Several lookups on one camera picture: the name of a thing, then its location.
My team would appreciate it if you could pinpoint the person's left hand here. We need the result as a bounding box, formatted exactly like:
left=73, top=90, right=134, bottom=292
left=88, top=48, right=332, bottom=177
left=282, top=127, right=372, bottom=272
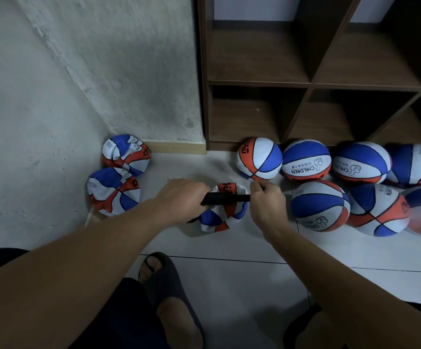
left=155, top=178, right=212, bottom=227

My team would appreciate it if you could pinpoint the person's right hand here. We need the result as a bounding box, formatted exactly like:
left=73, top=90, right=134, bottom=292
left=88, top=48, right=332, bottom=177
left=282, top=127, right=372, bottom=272
left=248, top=178, right=292, bottom=242

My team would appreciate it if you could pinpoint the brown wooden cubby shelf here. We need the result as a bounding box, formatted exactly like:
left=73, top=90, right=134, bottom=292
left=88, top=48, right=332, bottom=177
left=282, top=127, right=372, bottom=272
left=196, top=0, right=421, bottom=153

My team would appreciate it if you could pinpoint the black hand pump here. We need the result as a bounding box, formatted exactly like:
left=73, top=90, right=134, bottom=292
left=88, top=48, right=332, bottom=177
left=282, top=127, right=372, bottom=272
left=188, top=190, right=253, bottom=224

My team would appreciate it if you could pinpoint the black sandal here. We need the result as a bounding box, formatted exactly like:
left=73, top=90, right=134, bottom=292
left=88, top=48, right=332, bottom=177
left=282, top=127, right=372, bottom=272
left=282, top=301, right=324, bottom=349
left=137, top=251, right=206, bottom=349

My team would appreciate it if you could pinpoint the person's right forearm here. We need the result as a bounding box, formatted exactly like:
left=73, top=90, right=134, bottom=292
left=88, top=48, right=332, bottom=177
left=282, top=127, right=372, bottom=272
left=265, top=223, right=421, bottom=349

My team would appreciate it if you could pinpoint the person's left foot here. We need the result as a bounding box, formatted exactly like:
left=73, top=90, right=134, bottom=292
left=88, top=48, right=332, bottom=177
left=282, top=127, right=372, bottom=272
left=140, top=256, right=202, bottom=349

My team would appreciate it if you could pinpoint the person's left forearm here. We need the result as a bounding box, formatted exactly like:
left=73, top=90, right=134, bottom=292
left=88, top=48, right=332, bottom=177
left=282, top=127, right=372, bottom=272
left=0, top=202, right=177, bottom=349

